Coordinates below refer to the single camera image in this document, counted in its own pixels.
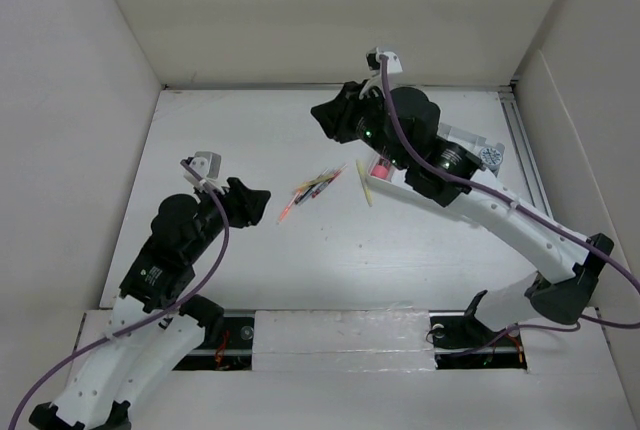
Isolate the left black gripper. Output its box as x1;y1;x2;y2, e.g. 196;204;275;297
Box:
187;175;270;260

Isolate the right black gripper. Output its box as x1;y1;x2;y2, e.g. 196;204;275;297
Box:
311;78;410;171

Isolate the beige yellow highlighter pen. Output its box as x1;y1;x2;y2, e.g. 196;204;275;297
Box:
356;160;373;207

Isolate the pink capped marker tube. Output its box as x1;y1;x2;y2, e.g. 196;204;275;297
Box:
370;157;394;181

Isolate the white compartment tray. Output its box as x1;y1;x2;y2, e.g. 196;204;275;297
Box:
367;123;505;206

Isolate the blue round jar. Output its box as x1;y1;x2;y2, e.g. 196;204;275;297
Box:
479;147;504;174

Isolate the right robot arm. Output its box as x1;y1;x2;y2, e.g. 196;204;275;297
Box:
310;82;613;344

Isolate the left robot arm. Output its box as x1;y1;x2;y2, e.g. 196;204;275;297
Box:
29;177;271;429

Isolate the black gel pen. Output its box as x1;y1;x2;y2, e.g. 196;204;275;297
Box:
295;168;331;205

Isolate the red gel pen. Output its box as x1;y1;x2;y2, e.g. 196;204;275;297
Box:
311;163;347;199

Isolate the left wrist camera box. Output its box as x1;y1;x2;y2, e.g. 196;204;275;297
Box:
185;151;222;181

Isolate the front mounting rail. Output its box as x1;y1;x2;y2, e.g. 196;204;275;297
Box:
184;310;527;373

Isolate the aluminium rail right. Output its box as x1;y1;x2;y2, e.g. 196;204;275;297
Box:
498;86;554;219

